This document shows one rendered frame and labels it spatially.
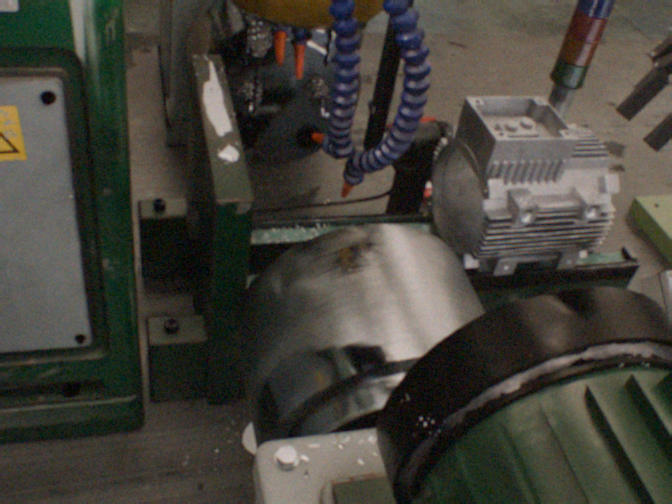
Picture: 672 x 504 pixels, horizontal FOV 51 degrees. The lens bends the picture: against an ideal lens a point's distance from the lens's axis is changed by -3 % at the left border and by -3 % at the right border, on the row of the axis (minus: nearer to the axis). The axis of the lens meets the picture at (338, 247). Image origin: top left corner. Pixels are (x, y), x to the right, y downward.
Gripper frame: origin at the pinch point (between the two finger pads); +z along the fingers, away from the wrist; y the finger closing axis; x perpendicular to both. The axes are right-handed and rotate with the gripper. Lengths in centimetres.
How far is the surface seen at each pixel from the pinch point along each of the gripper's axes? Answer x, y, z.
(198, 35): -41, -37, 35
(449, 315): -31.2, 27.2, 21.5
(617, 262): 18.8, 0.5, 19.5
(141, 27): 12, -262, 131
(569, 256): 5.4, 3.6, 21.2
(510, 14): 192, -291, 28
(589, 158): 0.6, -2.5, 9.9
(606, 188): 3.2, 1.1, 11.1
